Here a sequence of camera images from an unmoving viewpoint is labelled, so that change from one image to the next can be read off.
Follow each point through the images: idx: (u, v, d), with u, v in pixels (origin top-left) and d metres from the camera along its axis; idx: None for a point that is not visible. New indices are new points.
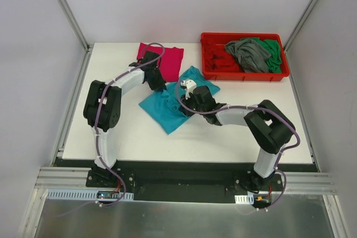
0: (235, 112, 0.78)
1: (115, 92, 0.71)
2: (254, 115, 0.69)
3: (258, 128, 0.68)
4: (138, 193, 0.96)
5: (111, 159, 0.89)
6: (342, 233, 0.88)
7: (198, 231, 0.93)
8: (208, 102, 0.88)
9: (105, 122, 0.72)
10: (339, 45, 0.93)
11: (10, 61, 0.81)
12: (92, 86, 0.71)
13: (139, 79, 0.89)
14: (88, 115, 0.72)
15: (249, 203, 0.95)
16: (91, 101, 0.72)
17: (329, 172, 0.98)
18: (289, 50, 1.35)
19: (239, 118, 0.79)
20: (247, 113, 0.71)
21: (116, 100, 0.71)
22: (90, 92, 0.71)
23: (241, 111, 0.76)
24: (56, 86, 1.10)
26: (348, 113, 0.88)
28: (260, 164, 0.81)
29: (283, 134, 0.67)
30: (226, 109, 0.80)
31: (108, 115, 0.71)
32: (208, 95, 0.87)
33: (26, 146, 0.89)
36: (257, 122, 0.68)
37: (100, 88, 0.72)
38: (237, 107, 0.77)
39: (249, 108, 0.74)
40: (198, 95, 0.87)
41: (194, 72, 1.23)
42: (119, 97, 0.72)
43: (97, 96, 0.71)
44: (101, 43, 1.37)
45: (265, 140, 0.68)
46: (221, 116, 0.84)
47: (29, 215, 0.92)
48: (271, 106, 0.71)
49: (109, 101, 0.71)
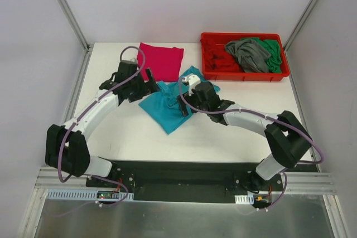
0: (249, 118, 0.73)
1: (75, 142, 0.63)
2: (276, 129, 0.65)
3: (279, 143, 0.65)
4: (138, 193, 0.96)
5: (105, 169, 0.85)
6: (342, 233, 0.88)
7: (198, 231, 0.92)
8: (212, 100, 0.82)
9: (72, 171, 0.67)
10: (339, 45, 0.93)
11: (10, 61, 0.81)
12: (48, 132, 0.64)
13: (114, 102, 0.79)
14: (53, 162, 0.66)
15: (249, 203, 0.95)
16: (51, 150, 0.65)
17: (329, 172, 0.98)
18: (289, 50, 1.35)
19: (249, 124, 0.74)
20: (269, 126, 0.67)
21: (78, 149, 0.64)
22: (48, 140, 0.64)
23: (258, 120, 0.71)
24: (56, 86, 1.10)
26: (348, 113, 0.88)
28: (264, 168, 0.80)
29: (301, 150, 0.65)
30: (237, 111, 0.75)
31: (72, 164, 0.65)
32: (212, 91, 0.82)
33: (25, 146, 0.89)
36: (279, 137, 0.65)
37: (59, 135, 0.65)
38: (255, 113, 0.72)
39: (268, 118, 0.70)
40: (201, 92, 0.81)
41: (194, 72, 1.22)
42: (82, 145, 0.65)
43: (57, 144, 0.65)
44: (102, 43, 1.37)
45: (284, 156, 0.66)
46: (228, 117, 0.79)
47: (29, 214, 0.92)
48: (293, 117, 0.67)
49: (71, 151, 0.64)
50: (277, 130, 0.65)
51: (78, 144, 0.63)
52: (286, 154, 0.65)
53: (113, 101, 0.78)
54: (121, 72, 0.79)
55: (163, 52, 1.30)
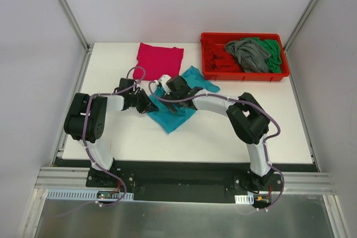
0: (214, 102, 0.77)
1: (100, 103, 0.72)
2: (235, 110, 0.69)
3: (239, 122, 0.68)
4: (138, 193, 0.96)
5: (107, 161, 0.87)
6: (342, 233, 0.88)
7: (197, 231, 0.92)
8: (181, 88, 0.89)
9: (90, 134, 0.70)
10: (339, 45, 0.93)
11: (10, 61, 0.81)
12: (75, 97, 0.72)
13: (120, 105, 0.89)
14: (72, 128, 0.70)
15: (249, 203, 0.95)
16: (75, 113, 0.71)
17: (329, 172, 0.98)
18: (289, 50, 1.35)
19: (216, 107, 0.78)
20: (230, 107, 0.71)
21: (102, 108, 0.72)
22: (74, 103, 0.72)
23: (221, 102, 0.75)
24: (56, 86, 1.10)
26: (348, 113, 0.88)
28: (253, 161, 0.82)
29: (260, 126, 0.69)
30: (204, 96, 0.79)
31: (93, 123, 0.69)
32: (181, 81, 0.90)
33: (25, 146, 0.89)
36: (239, 116, 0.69)
37: (83, 101, 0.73)
38: (218, 97, 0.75)
39: (230, 100, 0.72)
40: (169, 84, 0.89)
41: (194, 72, 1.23)
42: (104, 106, 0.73)
43: (80, 108, 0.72)
44: (102, 43, 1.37)
45: (245, 133, 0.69)
46: (197, 103, 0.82)
47: (29, 215, 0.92)
48: (251, 98, 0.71)
49: (95, 109, 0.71)
50: (236, 110, 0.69)
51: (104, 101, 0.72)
52: (246, 131, 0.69)
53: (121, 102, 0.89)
54: (121, 84, 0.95)
55: (163, 52, 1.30)
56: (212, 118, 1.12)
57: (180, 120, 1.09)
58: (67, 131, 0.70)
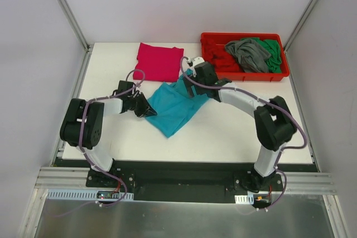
0: (241, 98, 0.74)
1: (96, 108, 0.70)
2: (265, 112, 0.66)
3: (265, 126, 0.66)
4: (138, 193, 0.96)
5: (106, 164, 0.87)
6: (342, 233, 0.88)
7: (197, 231, 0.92)
8: (209, 77, 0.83)
9: (86, 141, 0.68)
10: (339, 45, 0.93)
11: (11, 61, 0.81)
12: (71, 104, 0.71)
13: (119, 107, 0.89)
14: (67, 134, 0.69)
15: (249, 203, 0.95)
16: (70, 118, 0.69)
17: (329, 172, 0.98)
18: (289, 50, 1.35)
19: (242, 105, 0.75)
20: (258, 108, 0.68)
21: (98, 115, 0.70)
22: (70, 110, 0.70)
23: (250, 101, 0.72)
24: (57, 85, 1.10)
26: (348, 113, 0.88)
28: (261, 164, 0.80)
29: (284, 134, 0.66)
30: (232, 90, 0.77)
31: (89, 130, 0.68)
32: (210, 68, 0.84)
33: (25, 146, 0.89)
36: (266, 118, 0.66)
37: (80, 107, 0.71)
38: (248, 95, 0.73)
39: (259, 100, 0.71)
40: (197, 68, 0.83)
41: None
42: (101, 112, 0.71)
43: (76, 114, 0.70)
44: (102, 43, 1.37)
45: (267, 138, 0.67)
46: (222, 95, 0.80)
47: (29, 214, 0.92)
48: (283, 103, 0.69)
49: (91, 116, 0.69)
50: (266, 112, 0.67)
51: (99, 107, 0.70)
52: (269, 137, 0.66)
53: (119, 104, 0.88)
54: (121, 87, 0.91)
55: (164, 52, 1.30)
56: (213, 117, 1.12)
57: (180, 122, 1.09)
58: (64, 137, 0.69)
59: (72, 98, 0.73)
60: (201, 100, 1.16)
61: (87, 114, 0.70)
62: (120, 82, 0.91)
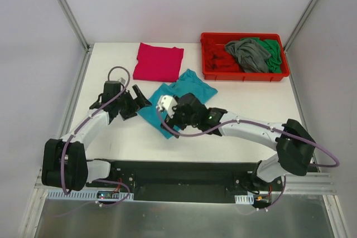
0: (252, 131, 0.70)
1: (75, 151, 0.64)
2: (287, 142, 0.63)
3: (291, 156, 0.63)
4: (138, 193, 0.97)
5: (105, 170, 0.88)
6: (342, 233, 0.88)
7: (198, 231, 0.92)
8: (200, 111, 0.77)
9: (71, 185, 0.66)
10: (339, 45, 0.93)
11: (11, 61, 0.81)
12: (46, 147, 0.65)
13: (106, 121, 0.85)
14: (50, 181, 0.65)
15: (249, 203, 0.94)
16: (49, 166, 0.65)
17: (329, 172, 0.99)
18: (289, 50, 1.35)
19: (250, 136, 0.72)
20: (279, 141, 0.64)
21: (80, 158, 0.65)
22: (46, 155, 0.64)
23: (263, 132, 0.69)
24: (56, 86, 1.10)
26: (348, 113, 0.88)
28: (267, 173, 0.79)
29: (309, 157, 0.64)
30: (235, 122, 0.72)
31: (72, 176, 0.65)
32: (197, 102, 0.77)
33: (25, 146, 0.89)
36: (292, 149, 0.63)
37: (58, 147, 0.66)
38: (257, 126, 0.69)
39: (274, 130, 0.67)
40: (186, 105, 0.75)
41: (191, 74, 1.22)
42: (81, 154, 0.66)
43: (56, 158, 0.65)
44: (102, 43, 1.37)
45: (297, 167, 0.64)
46: (223, 129, 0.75)
47: (29, 215, 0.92)
48: (298, 125, 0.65)
49: (71, 161, 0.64)
50: (289, 142, 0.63)
51: (79, 151, 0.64)
52: (298, 164, 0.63)
53: (106, 118, 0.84)
54: (106, 91, 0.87)
55: (163, 52, 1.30)
56: None
57: None
58: (46, 183, 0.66)
59: (48, 140, 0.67)
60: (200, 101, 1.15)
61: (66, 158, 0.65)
62: (104, 85, 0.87)
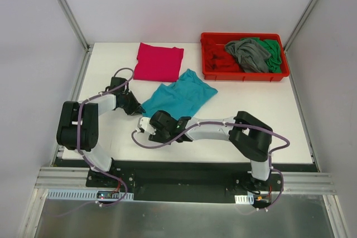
0: (210, 130, 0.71)
1: (91, 109, 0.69)
2: (238, 133, 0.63)
3: (246, 146, 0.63)
4: (138, 193, 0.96)
5: (106, 163, 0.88)
6: (342, 233, 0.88)
7: (197, 231, 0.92)
8: (168, 124, 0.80)
9: (85, 144, 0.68)
10: (339, 45, 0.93)
11: (10, 61, 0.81)
12: (63, 107, 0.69)
13: (112, 103, 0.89)
14: (64, 140, 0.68)
15: (249, 203, 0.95)
16: (65, 123, 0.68)
17: (329, 172, 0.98)
18: (289, 50, 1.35)
19: (215, 135, 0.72)
20: (231, 133, 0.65)
21: (93, 117, 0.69)
22: (63, 113, 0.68)
23: (219, 129, 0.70)
24: (56, 85, 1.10)
26: (348, 113, 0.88)
28: (256, 169, 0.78)
29: (266, 141, 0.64)
30: (196, 125, 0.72)
31: (86, 133, 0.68)
32: (164, 116, 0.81)
33: (26, 146, 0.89)
36: (244, 139, 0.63)
37: (73, 109, 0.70)
38: (214, 124, 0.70)
39: (227, 125, 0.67)
40: (153, 122, 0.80)
41: (191, 74, 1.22)
42: (95, 113, 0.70)
43: (71, 117, 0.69)
44: (102, 43, 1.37)
45: (255, 155, 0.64)
46: (191, 134, 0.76)
47: (29, 215, 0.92)
48: (248, 116, 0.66)
49: (86, 118, 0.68)
50: (239, 132, 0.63)
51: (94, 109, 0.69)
52: (255, 152, 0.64)
53: (113, 101, 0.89)
54: (113, 83, 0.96)
55: (163, 52, 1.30)
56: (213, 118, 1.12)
57: None
58: (61, 142, 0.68)
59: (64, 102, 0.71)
60: (200, 101, 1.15)
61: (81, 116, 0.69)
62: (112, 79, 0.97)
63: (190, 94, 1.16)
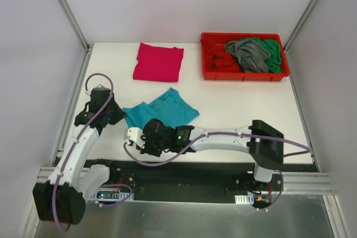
0: (220, 141, 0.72)
1: (66, 195, 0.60)
2: (257, 146, 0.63)
3: (266, 158, 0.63)
4: (138, 193, 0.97)
5: (104, 178, 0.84)
6: (342, 233, 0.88)
7: (197, 231, 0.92)
8: (165, 134, 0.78)
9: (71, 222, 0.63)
10: (339, 45, 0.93)
11: (10, 61, 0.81)
12: (35, 194, 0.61)
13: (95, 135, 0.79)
14: (48, 218, 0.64)
15: (249, 203, 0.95)
16: (43, 208, 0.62)
17: (329, 172, 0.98)
18: (289, 50, 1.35)
19: (222, 146, 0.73)
20: (250, 145, 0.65)
21: (72, 199, 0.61)
22: (38, 200, 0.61)
23: (233, 140, 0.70)
24: (57, 85, 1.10)
26: (348, 112, 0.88)
28: (260, 172, 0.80)
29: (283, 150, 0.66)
30: (204, 136, 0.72)
31: (70, 216, 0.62)
32: (161, 126, 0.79)
33: (25, 146, 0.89)
36: (264, 151, 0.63)
37: (47, 191, 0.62)
38: (228, 134, 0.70)
39: (242, 136, 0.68)
40: (150, 132, 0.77)
41: (172, 95, 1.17)
42: (73, 194, 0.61)
43: (47, 202, 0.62)
44: (102, 43, 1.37)
45: (275, 165, 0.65)
46: (197, 145, 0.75)
47: (29, 215, 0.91)
48: (264, 125, 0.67)
49: (64, 205, 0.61)
50: (259, 144, 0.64)
51: (69, 195, 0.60)
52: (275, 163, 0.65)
53: (93, 137, 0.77)
54: (93, 100, 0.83)
55: (163, 53, 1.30)
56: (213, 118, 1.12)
57: None
58: (43, 217, 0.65)
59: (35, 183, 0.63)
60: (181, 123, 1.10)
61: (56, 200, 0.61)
62: (91, 94, 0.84)
63: (170, 115, 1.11)
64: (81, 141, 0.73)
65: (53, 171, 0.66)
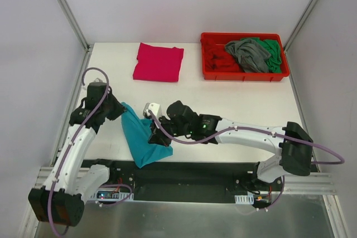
0: (251, 136, 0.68)
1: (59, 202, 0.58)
2: (291, 147, 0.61)
3: (297, 161, 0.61)
4: (138, 193, 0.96)
5: (104, 176, 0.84)
6: (342, 233, 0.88)
7: (197, 231, 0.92)
8: (192, 120, 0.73)
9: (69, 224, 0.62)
10: (340, 45, 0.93)
11: (10, 61, 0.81)
12: (31, 201, 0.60)
13: (91, 134, 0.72)
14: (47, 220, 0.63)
15: (249, 203, 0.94)
16: (40, 213, 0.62)
17: (329, 172, 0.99)
18: (289, 50, 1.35)
19: (251, 142, 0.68)
20: (283, 145, 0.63)
21: (67, 205, 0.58)
22: (34, 206, 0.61)
23: (264, 138, 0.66)
24: (56, 85, 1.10)
26: (348, 112, 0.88)
28: (268, 174, 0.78)
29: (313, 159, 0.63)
30: (232, 130, 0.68)
31: (66, 220, 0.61)
32: (190, 110, 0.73)
33: (25, 146, 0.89)
36: (295, 155, 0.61)
37: (43, 198, 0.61)
38: (260, 132, 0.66)
39: (276, 136, 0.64)
40: (178, 115, 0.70)
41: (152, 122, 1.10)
42: (68, 200, 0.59)
43: (43, 208, 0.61)
44: (102, 43, 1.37)
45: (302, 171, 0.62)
46: (223, 138, 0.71)
47: (29, 214, 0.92)
48: (298, 127, 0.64)
49: (59, 211, 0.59)
50: (292, 146, 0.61)
51: (65, 203, 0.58)
52: (303, 169, 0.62)
53: (90, 136, 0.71)
54: (90, 96, 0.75)
55: (163, 53, 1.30)
56: None
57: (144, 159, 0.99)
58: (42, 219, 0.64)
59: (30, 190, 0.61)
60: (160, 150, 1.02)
61: (52, 206, 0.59)
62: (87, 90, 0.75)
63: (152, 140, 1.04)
64: (76, 144, 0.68)
65: (48, 176, 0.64)
